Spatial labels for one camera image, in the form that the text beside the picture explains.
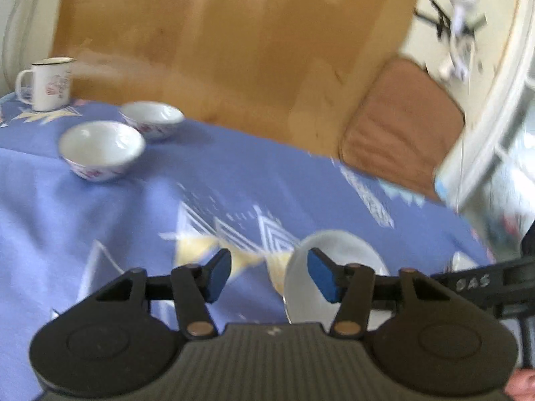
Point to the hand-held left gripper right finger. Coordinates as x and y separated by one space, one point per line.
324 276

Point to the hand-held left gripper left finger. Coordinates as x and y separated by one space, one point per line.
218 276

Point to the large floral white plate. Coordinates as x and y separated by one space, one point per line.
311 296

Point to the round floral white plate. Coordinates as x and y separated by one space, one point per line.
459 262

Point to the person's right hand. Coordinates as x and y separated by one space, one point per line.
521 386

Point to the blue printed cloth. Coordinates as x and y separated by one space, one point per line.
125 225

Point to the brown seat cushion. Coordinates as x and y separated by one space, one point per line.
401 133

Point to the white bowl red flowers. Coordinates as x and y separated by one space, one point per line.
102 150
152 119

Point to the white enamel mug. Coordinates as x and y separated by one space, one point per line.
48 85

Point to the white window frame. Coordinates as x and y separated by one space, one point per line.
501 92

